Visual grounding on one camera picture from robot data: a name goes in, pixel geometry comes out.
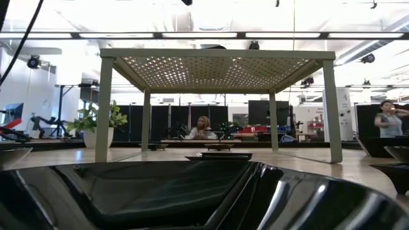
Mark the small black square plate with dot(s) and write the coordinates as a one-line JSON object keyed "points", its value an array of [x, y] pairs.
{"points": [[219, 147], [394, 175], [220, 156]]}

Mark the black partition screen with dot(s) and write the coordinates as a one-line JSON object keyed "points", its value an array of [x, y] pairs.
{"points": [[159, 123], [365, 121]]}

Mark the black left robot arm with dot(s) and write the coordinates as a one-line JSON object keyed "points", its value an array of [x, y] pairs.
{"points": [[2, 9]]}

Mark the white pillar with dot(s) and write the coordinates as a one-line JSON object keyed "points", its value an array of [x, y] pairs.
{"points": [[345, 111]]}

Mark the white perforated metal rack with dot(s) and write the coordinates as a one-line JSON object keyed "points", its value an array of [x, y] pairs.
{"points": [[217, 52]]}

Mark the black partition panel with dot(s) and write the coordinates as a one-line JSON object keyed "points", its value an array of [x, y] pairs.
{"points": [[259, 111]]}

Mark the wooden table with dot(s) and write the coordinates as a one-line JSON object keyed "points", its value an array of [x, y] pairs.
{"points": [[179, 141]]}

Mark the black leaf-shaped plate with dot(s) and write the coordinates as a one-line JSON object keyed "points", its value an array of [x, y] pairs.
{"points": [[159, 191], [12, 156], [399, 153]]}

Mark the curved clamp bracket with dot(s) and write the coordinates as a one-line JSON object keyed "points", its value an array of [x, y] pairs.
{"points": [[287, 137]]}

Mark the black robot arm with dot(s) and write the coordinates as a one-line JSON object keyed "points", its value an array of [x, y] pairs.
{"points": [[230, 129], [177, 131], [36, 121]]}

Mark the blue storage bin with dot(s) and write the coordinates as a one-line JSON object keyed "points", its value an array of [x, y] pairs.
{"points": [[282, 129]]}

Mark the black ceiling spotlight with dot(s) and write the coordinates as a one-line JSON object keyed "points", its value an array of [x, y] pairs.
{"points": [[33, 62], [254, 45], [367, 58], [306, 81], [366, 83]]}

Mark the red storage bin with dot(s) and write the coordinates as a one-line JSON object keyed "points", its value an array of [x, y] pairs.
{"points": [[252, 129]]}

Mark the blue monitor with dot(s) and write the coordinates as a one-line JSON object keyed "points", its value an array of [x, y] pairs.
{"points": [[14, 111]]}

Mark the green plant in white pot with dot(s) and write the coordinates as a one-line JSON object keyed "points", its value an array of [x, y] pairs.
{"points": [[90, 137]]}

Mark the person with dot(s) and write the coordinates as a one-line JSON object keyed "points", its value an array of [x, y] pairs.
{"points": [[388, 123], [202, 127]]}

